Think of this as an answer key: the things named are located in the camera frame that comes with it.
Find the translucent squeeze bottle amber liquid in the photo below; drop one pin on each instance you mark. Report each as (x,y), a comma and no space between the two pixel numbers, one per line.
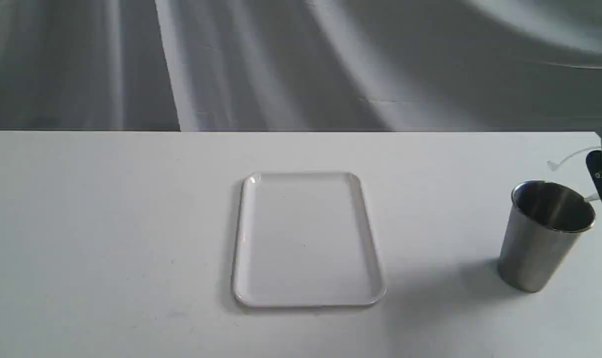
(555,166)

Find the stainless steel cup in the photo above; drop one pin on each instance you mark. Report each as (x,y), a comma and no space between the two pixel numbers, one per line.
(545,221)

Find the white rectangular plastic tray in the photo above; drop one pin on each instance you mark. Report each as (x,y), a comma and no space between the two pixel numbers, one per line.
(305,240)

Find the grey fabric backdrop curtain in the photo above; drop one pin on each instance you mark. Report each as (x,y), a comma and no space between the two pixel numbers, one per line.
(301,65)

